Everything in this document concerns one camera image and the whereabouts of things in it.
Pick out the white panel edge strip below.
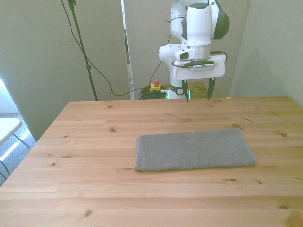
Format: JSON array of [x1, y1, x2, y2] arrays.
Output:
[[120, 0, 135, 100]]

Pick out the white folding table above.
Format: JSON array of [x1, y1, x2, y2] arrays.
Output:
[[0, 117, 31, 180]]

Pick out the black camera cable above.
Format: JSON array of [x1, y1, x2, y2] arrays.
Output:
[[59, 0, 145, 96]]

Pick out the coiled dark cable bundle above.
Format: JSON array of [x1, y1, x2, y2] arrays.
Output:
[[138, 87, 169, 100]]

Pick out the yellow emergency stop box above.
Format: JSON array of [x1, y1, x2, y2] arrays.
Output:
[[150, 79, 162, 93]]

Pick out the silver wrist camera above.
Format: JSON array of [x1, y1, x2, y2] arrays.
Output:
[[190, 63, 215, 71]]

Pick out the grey towel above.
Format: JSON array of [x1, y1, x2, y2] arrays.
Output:
[[134, 127, 258, 173]]

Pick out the thin black tripod pole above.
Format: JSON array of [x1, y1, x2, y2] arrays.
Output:
[[67, 0, 98, 101]]

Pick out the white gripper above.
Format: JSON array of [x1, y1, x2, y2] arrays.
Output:
[[172, 54, 226, 103]]

